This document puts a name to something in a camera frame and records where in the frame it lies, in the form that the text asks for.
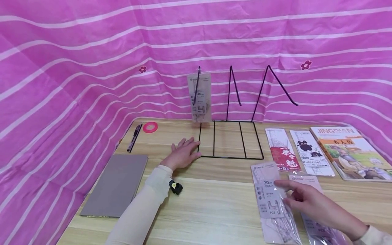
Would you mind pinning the person's right hand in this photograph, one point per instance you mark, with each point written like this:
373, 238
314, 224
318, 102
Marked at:
318, 203

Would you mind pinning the person's left hand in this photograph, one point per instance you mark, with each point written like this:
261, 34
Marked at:
181, 156

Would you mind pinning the person's right fingers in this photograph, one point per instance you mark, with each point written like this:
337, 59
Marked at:
295, 195

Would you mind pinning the person's left little finger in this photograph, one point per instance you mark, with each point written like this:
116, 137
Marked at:
173, 147

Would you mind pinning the person's left middle finger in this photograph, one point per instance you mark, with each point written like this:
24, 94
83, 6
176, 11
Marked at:
188, 141

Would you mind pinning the person's left thumb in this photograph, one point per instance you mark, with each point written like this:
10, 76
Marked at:
196, 156

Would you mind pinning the person's left index finger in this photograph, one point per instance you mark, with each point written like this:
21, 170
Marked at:
193, 145

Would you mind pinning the person's right thumb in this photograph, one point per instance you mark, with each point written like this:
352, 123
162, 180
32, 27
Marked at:
292, 203

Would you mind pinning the person's right index finger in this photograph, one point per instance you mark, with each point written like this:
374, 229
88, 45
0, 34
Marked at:
288, 184

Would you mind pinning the person's left ring finger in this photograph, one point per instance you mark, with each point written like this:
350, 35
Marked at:
181, 142

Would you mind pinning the person's left forearm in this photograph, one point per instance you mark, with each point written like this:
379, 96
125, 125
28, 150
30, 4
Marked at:
142, 205

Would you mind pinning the person's right forearm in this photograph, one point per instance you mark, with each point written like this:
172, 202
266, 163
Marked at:
372, 235

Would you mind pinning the clear ruler set packet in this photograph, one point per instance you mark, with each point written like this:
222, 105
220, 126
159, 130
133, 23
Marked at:
267, 200
205, 98
316, 226

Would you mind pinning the red white ruler packet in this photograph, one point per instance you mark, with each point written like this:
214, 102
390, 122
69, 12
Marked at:
283, 152

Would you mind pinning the pink tape roll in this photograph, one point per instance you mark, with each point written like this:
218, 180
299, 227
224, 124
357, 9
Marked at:
146, 127

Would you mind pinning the slim black pen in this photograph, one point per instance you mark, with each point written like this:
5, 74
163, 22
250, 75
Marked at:
137, 135

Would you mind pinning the black cat ruler packet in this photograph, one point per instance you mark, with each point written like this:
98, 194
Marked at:
311, 154

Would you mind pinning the grey notebook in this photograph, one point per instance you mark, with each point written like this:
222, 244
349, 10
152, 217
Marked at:
118, 185

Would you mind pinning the magazine with colourful cover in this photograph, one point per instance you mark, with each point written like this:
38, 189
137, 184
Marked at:
352, 149

